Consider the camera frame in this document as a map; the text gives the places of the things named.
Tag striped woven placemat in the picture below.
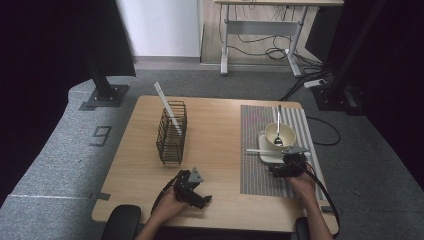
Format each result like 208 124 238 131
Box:
239 104 329 201

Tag black looped floor cable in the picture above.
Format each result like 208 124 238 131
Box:
305 115 342 147

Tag black cables on floor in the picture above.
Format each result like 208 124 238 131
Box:
279 53 334 102

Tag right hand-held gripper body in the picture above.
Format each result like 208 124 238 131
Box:
281 145 309 179

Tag square white saucer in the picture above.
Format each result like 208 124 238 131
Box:
258 130 298 164

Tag left hand-held gripper cable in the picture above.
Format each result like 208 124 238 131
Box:
151 169 185 215

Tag black curtain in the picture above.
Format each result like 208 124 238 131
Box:
0 0 137 204
304 0 424 191

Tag hand-held gripper cable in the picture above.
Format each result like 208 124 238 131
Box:
151 169 185 215
301 165 341 239

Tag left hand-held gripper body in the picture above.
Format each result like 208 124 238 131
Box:
173 167 205 205

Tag black stand with dark base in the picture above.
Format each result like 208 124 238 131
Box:
311 0 388 117

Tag black stand with base plate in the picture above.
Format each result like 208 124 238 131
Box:
79 49 130 112

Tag black cable tangle under desk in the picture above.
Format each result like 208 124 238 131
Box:
218 4 292 62

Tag white-legged desk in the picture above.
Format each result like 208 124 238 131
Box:
213 0 345 78

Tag cream cup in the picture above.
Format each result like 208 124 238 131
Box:
264 122 297 152

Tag right hand-held gripper cable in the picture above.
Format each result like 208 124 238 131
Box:
301 165 341 239

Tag brown wire basket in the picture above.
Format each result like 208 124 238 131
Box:
155 100 188 165

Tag white power strip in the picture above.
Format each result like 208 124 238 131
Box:
303 78 327 89

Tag person's left hand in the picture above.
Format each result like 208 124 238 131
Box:
154 186 193 225

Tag person's right hand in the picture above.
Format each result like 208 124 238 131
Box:
285 172 318 205

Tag metal spoon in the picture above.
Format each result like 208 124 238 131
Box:
273 104 284 148

